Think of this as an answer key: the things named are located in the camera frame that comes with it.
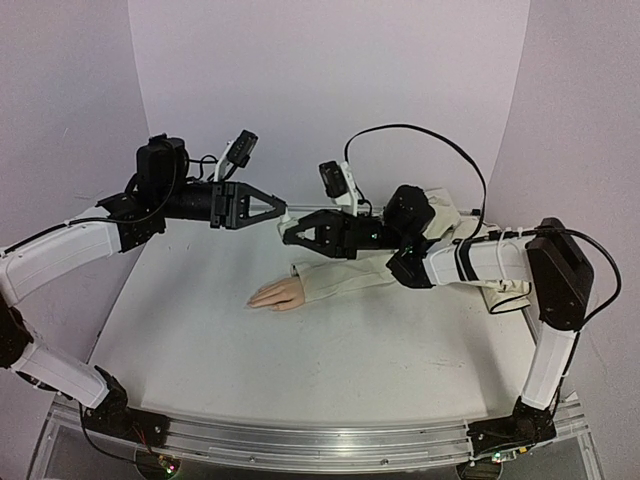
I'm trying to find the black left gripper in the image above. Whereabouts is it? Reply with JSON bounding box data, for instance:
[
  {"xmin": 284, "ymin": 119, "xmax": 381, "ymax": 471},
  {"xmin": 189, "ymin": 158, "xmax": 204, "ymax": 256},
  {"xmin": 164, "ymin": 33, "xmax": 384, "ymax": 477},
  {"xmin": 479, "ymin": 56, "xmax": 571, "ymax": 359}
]
[{"xmin": 159, "ymin": 180, "xmax": 290, "ymax": 229}]

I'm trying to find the clear nail polish bottle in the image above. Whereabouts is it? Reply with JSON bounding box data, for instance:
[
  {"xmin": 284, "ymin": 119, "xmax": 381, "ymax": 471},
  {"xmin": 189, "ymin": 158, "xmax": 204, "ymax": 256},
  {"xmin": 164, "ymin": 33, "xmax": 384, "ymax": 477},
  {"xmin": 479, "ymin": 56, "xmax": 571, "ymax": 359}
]
[{"xmin": 277, "ymin": 210, "xmax": 299, "ymax": 235}]

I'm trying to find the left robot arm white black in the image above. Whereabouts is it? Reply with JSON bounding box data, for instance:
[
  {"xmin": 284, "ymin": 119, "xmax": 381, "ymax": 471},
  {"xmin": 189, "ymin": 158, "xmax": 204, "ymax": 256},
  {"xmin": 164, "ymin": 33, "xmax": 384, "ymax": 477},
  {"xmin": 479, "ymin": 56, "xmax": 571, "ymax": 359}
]
[{"xmin": 1, "ymin": 131, "xmax": 287, "ymax": 437}]

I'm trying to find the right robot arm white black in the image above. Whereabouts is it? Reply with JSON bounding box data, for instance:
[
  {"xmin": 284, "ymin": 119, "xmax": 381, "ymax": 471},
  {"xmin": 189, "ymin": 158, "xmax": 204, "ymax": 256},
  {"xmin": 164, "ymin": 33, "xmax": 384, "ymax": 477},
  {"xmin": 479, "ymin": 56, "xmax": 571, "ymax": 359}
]
[{"xmin": 278, "ymin": 185, "xmax": 594, "ymax": 458}]

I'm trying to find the beige sleeve cloth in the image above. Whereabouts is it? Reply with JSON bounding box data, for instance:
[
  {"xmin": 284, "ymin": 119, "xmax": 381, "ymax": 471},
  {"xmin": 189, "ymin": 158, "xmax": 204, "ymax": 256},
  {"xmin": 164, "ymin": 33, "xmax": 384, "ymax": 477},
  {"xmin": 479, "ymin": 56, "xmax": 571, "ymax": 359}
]
[{"xmin": 291, "ymin": 188, "xmax": 531, "ymax": 314}]

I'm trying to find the mannequin hand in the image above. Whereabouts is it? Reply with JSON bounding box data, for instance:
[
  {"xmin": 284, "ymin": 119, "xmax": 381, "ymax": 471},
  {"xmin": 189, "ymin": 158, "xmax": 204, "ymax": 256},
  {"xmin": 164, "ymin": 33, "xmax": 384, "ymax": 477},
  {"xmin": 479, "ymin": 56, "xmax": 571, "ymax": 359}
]
[{"xmin": 247, "ymin": 277, "xmax": 305, "ymax": 312}]

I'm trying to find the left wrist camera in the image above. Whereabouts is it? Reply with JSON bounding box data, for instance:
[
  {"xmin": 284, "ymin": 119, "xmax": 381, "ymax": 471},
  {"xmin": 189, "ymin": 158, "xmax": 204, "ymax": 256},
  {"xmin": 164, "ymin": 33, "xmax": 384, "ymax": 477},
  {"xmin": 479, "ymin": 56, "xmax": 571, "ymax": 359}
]
[{"xmin": 211, "ymin": 130, "xmax": 258, "ymax": 182}]

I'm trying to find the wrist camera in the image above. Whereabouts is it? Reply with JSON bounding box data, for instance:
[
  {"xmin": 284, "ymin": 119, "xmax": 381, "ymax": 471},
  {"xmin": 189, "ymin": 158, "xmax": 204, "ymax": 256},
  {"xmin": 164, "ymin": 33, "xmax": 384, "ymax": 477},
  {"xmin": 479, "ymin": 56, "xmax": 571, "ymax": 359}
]
[
  {"xmin": 319, "ymin": 160, "xmax": 373, "ymax": 217},
  {"xmin": 211, "ymin": 130, "xmax": 258, "ymax": 182}
]

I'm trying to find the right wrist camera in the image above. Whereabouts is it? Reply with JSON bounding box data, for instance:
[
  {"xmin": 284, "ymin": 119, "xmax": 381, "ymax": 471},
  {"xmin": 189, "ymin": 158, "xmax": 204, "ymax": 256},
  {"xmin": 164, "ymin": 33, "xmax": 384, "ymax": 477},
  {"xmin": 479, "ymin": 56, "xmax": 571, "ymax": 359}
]
[{"xmin": 319, "ymin": 160, "xmax": 373, "ymax": 217}]

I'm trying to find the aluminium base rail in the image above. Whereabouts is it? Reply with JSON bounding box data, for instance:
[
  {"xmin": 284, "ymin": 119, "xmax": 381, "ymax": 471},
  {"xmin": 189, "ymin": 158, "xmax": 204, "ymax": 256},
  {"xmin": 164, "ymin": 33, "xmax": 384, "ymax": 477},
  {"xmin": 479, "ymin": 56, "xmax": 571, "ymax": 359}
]
[{"xmin": 28, "ymin": 397, "xmax": 602, "ymax": 479}]

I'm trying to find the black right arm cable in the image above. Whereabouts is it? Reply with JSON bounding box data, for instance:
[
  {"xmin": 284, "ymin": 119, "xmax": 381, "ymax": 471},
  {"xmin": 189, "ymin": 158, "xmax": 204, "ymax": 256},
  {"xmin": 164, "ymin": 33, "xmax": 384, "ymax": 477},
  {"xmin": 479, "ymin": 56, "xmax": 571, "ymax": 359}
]
[{"xmin": 342, "ymin": 124, "xmax": 624, "ymax": 331}]

